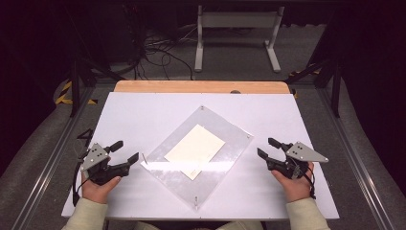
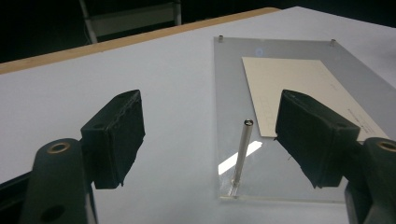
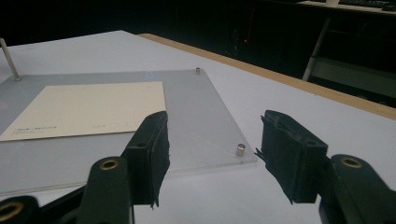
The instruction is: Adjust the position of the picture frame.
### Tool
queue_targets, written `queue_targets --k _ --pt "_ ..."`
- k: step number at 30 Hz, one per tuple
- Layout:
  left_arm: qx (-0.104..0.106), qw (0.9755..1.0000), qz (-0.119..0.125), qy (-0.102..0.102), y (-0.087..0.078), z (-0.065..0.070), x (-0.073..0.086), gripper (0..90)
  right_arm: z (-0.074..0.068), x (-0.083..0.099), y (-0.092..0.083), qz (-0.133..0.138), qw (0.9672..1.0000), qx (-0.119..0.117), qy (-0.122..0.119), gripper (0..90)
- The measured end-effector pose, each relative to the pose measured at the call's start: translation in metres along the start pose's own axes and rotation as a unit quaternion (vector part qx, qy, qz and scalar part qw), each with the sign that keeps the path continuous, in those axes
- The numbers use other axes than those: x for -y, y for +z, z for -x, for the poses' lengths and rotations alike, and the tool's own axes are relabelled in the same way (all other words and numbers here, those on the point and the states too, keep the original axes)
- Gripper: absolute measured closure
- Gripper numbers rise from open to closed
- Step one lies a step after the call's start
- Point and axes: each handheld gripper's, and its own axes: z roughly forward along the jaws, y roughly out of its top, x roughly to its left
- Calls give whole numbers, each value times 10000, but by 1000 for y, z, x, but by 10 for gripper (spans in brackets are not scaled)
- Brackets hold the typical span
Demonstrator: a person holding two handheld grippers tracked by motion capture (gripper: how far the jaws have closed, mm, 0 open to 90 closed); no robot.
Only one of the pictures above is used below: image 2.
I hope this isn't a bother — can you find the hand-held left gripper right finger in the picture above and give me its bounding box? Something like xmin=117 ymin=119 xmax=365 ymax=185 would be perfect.
xmin=275 ymin=89 xmax=361 ymax=189

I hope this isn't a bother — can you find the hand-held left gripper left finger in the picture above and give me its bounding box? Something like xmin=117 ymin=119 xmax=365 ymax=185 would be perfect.
xmin=79 ymin=89 xmax=147 ymax=190

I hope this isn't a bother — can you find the clear acrylic frame plate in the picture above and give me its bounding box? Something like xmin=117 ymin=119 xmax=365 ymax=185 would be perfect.
xmin=213 ymin=36 xmax=396 ymax=204

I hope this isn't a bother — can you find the photo card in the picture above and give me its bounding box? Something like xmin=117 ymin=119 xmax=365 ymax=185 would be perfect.
xmin=241 ymin=56 xmax=390 ymax=142

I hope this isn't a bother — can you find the white board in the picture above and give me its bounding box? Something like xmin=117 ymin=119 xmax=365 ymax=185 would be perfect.
xmin=0 ymin=6 xmax=396 ymax=224

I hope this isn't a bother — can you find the white metal stand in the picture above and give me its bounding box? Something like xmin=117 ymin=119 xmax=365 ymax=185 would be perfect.
xmin=78 ymin=0 xmax=183 ymax=45

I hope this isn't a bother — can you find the long metal post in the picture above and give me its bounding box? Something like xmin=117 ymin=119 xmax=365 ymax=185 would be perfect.
xmin=232 ymin=119 xmax=255 ymax=189

